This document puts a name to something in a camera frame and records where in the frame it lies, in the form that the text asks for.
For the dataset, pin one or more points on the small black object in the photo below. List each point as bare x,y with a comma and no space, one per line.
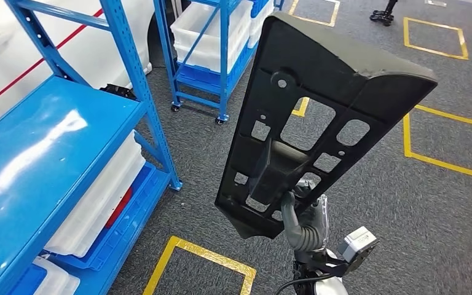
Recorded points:
118,91

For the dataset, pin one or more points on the large blue metal shelf rack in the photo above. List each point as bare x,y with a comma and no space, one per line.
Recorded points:
36,142

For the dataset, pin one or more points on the yellow floor tape square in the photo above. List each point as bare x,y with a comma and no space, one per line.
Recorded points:
407,134
435,52
313,21
301,110
203,253

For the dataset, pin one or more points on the large white plastic bin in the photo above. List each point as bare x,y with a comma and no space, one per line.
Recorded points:
207,36

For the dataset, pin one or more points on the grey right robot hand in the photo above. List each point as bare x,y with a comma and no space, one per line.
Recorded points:
305,216

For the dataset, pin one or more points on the red item in bin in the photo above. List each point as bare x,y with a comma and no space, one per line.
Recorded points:
120,209

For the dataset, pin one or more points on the blue plastic bin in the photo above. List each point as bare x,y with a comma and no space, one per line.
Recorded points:
26,283
260,7
130,228
203,77

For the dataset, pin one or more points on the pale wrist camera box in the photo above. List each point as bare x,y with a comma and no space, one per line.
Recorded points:
358,242

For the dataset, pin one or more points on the white car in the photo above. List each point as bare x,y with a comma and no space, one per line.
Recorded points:
8,49

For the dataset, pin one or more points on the black plastic plate bracket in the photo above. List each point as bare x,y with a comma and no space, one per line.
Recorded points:
321,53

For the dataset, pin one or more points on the blue wheeled shelf rack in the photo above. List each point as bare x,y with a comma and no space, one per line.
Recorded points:
278,4
224,61

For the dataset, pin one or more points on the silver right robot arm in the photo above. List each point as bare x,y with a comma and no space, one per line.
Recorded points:
325,289

